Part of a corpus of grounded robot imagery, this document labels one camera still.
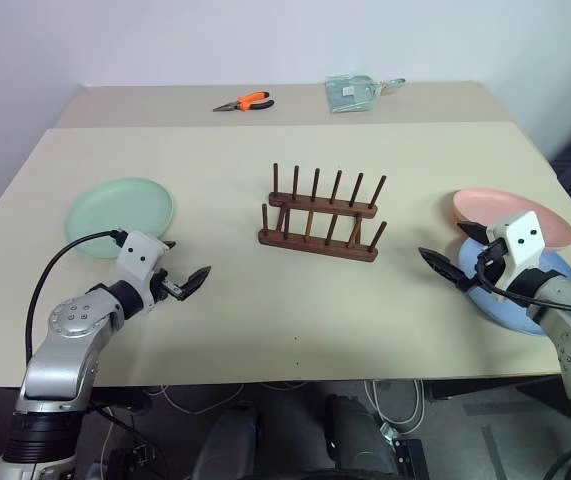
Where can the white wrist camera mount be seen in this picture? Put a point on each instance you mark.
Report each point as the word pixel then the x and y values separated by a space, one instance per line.
pixel 137 255
pixel 522 237

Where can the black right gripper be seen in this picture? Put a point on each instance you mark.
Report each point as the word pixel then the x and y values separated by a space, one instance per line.
pixel 499 246

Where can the blue plate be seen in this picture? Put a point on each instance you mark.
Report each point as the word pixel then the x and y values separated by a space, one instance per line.
pixel 502 311

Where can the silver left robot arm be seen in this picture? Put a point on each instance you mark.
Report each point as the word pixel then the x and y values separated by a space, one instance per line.
pixel 65 350

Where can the green plate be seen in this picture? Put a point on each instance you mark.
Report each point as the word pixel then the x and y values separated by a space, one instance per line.
pixel 115 210

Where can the dark rounded shape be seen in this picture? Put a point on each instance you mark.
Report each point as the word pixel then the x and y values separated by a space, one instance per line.
pixel 360 435
pixel 230 440

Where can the black floor box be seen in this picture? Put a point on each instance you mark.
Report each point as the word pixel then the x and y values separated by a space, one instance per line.
pixel 410 457

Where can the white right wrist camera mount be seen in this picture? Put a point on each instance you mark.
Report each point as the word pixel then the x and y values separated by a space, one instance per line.
pixel 522 237

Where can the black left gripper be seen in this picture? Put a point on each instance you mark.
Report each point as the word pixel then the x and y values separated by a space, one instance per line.
pixel 167 288

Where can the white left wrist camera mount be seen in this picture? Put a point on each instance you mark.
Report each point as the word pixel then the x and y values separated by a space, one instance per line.
pixel 137 255

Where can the green packaged pouch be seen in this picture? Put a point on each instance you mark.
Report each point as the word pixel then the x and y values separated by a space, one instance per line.
pixel 350 95

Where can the red plate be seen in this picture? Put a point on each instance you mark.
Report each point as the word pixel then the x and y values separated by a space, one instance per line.
pixel 495 202

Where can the wooden dish rack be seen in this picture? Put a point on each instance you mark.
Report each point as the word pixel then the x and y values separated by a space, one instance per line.
pixel 315 247

